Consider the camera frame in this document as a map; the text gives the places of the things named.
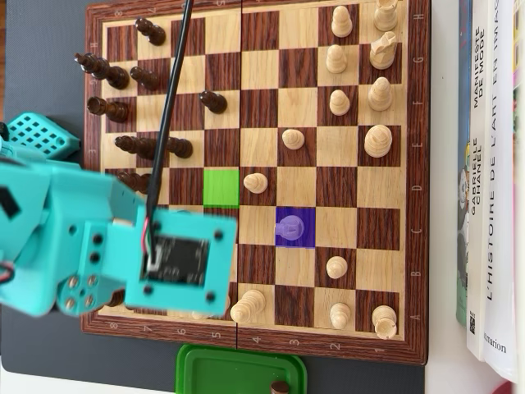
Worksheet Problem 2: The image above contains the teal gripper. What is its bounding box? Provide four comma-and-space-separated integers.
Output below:
55, 220, 145, 318

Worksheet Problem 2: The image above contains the light wooden chess knight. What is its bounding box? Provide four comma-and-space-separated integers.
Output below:
275, 214, 306, 241
369, 31, 399, 71

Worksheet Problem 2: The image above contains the dark wooden chess rook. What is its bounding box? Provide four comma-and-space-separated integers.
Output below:
105, 288, 126, 309
86, 95, 130, 124

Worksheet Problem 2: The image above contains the tall dark wooden chess piece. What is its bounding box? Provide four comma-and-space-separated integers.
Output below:
116, 171, 153, 196
114, 135, 161, 161

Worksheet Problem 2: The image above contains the light wooden chess pawn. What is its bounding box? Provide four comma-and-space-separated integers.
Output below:
329, 302, 353, 331
329, 89, 352, 117
281, 128, 306, 151
326, 44, 349, 75
331, 5, 354, 39
326, 255, 349, 280
243, 172, 269, 195

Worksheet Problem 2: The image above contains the dark wooden chess king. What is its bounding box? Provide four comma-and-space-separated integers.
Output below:
74, 52, 131, 91

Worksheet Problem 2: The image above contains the light wooden chess rook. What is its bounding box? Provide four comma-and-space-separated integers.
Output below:
373, 0, 399, 32
371, 304, 399, 341

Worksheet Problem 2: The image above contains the light wooden chess king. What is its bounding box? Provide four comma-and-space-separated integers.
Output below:
363, 124, 394, 159

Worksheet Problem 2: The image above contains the green plastic tray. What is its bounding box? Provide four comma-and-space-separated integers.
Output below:
175, 343, 308, 394

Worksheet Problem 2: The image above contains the dark grey table mat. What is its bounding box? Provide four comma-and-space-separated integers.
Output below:
0, 0, 427, 393

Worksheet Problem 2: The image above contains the wooden folding chessboard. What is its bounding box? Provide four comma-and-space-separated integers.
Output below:
80, 0, 431, 366

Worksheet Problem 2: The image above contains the blue panda picture book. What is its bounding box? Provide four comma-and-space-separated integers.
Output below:
454, 0, 473, 328

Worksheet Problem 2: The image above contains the white Gabrielle Chanel book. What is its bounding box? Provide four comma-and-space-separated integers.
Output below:
465, 0, 493, 362

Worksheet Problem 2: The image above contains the white art history book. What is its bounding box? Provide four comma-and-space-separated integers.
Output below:
481, 0, 519, 383

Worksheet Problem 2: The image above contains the red translucent container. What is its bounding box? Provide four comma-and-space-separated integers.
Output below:
487, 378, 525, 394

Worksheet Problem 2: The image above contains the black camera cable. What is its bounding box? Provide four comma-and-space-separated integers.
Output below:
141, 0, 194, 263

